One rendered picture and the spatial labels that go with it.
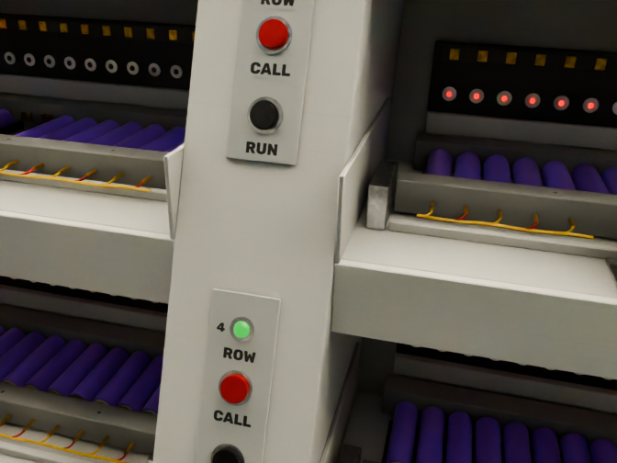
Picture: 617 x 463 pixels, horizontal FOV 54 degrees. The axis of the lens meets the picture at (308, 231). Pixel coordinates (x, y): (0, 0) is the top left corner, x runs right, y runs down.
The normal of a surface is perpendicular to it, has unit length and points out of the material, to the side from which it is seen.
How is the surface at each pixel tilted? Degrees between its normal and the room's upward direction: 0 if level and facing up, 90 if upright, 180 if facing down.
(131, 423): 21
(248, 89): 90
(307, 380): 90
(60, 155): 111
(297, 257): 90
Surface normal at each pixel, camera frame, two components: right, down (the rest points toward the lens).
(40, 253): -0.25, 0.40
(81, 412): 0.03, -0.90
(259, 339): -0.22, 0.06
